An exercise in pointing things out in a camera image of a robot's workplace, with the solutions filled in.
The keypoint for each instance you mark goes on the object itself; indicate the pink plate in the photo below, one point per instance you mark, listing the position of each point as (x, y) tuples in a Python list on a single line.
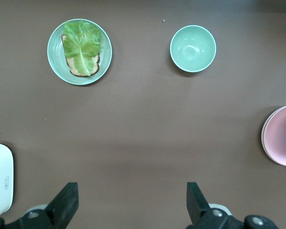
[(278, 138)]

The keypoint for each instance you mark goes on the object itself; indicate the toast bread slice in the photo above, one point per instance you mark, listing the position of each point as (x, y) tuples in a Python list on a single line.
[(71, 64)]

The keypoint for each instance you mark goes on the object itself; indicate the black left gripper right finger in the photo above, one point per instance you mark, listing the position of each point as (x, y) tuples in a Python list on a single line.
[(200, 214)]

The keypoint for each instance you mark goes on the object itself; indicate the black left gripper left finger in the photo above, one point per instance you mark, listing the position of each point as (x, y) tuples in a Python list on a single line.
[(62, 210)]

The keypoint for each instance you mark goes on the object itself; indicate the green bowl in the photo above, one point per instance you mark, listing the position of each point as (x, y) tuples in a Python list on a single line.
[(193, 48)]

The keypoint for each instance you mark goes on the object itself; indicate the green lettuce leaf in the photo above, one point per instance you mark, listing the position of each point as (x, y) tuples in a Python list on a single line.
[(81, 43)]

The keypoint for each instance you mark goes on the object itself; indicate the white toaster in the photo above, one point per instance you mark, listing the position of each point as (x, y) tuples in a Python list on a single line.
[(0, 179)]

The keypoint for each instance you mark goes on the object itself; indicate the green plate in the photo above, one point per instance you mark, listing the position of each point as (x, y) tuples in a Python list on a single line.
[(106, 47)]

